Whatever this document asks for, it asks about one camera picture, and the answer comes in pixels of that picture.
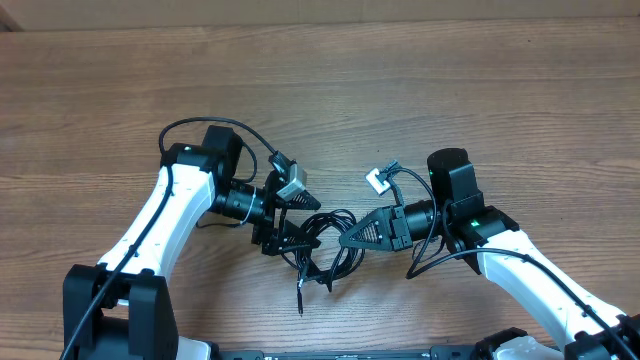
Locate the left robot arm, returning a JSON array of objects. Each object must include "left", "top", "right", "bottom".
[{"left": 61, "top": 117, "right": 321, "bottom": 359}]

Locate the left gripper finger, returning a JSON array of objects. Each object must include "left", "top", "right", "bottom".
[
  {"left": 279, "top": 190, "right": 321, "bottom": 210},
  {"left": 272, "top": 220, "right": 321, "bottom": 253}
]

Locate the black USB cable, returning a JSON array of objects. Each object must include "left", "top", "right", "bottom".
[{"left": 279, "top": 208, "right": 366, "bottom": 316}]

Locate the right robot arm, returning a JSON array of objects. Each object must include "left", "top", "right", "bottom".
[{"left": 339, "top": 148, "right": 639, "bottom": 359}]

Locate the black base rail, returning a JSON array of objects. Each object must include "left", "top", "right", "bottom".
[{"left": 209, "top": 327, "right": 561, "bottom": 360}]

